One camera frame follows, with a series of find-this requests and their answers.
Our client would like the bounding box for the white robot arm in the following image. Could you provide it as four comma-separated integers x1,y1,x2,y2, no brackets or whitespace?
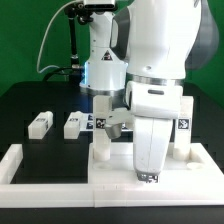
105,0,219,183

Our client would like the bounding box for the white cable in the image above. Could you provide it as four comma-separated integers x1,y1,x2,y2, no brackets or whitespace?
36,0,81,76

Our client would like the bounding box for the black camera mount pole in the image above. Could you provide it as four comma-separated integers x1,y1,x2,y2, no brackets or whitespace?
64,2,92,85

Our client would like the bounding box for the white U-shaped obstacle frame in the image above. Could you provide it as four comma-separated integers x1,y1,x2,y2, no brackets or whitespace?
0,143,224,208

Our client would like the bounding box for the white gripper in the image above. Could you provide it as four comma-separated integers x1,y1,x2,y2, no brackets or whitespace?
125,81,183,183

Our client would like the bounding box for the marker tag sheet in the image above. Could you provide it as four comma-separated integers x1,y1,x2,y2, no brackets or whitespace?
80,113,94,132

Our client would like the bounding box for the white desk tabletop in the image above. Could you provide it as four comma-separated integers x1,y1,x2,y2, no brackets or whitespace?
88,142,224,184

